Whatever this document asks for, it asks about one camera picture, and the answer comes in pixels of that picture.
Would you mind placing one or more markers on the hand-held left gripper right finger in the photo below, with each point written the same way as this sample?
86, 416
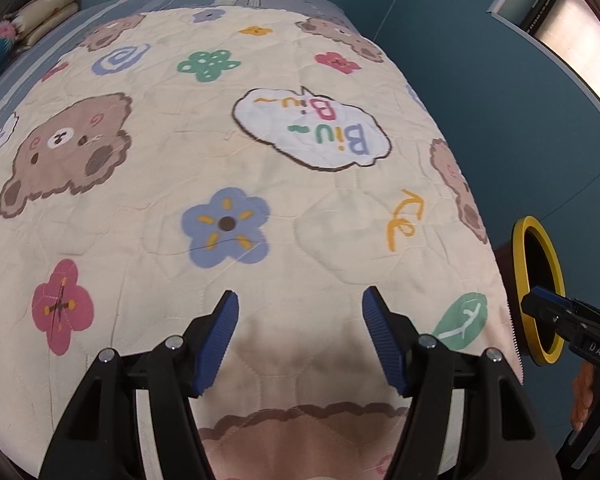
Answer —
385, 340

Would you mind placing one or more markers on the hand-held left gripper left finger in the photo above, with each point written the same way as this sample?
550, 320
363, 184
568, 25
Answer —
217, 340

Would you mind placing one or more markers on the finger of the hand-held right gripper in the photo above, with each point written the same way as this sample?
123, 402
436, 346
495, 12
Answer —
547, 307

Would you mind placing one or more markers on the yellow rimmed waste bin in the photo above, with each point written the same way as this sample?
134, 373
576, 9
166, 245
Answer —
540, 270

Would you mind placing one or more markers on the person's right hand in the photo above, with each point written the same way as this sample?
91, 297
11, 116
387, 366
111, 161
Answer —
582, 395

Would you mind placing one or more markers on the bear printed blanket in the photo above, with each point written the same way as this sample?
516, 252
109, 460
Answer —
155, 160

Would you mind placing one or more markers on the brown framed window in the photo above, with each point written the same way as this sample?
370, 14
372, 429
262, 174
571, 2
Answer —
570, 20

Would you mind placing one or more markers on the blue striped bed sheet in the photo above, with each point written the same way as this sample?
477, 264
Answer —
130, 2

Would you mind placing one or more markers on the folded blue floral quilt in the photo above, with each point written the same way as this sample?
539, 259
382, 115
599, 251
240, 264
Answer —
0, 45

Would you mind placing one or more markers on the folded beige pillows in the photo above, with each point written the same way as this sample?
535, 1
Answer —
45, 12

